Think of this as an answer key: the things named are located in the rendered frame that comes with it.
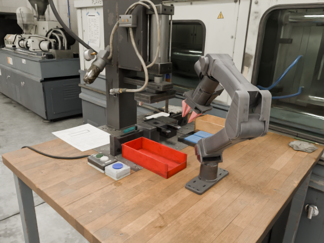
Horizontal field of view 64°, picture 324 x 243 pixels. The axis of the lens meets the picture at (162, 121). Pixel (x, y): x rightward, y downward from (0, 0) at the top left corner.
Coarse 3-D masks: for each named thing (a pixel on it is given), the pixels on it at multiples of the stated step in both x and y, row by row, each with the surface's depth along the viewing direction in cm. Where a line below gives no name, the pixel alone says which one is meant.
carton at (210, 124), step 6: (198, 120) 139; (204, 120) 147; (210, 120) 148; (216, 120) 145; (222, 120) 143; (198, 126) 140; (204, 126) 137; (210, 126) 135; (216, 126) 132; (222, 126) 130; (210, 132) 136; (216, 132) 133
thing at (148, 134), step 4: (176, 124) 133; (140, 128) 122; (164, 128) 126; (168, 128) 129; (144, 132) 121; (148, 132) 119; (152, 132) 120; (156, 132) 122; (172, 132) 132; (176, 132) 135; (144, 136) 122; (148, 136) 120; (152, 136) 121; (156, 136) 123; (164, 136) 132; (168, 136) 130; (172, 136) 133; (152, 140) 121; (156, 140) 123
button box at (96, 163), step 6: (36, 150) 111; (48, 156) 108; (54, 156) 107; (60, 156) 107; (78, 156) 107; (84, 156) 107; (90, 156) 103; (108, 156) 104; (90, 162) 102; (96, 162) 99; (102, 162) 99; (108, 162) 99; (114, 162) 100; (96, 168) 100; (102, 168) 97
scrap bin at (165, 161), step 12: (132, 144) 112; (144, 144) 116; (156, 144) 111; (132, 156) 105; (144, 156) 100; (156, 156) 111; (168, 156) 108; (180, 156) 103; (156, 168) 97; (168, 168) 101; (180, 168) 100
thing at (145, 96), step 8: (128, 80) 129; (136, 80) 125; (144, 80) 126; (152, 80) 128; (160, 80) 120; (152, 88) 120; (160, 88) 116; (168, 88) 119; (136, 96) 118; (144, 96) 115; (152, 96) 114; (160, 96) 118; (168, 96) 122
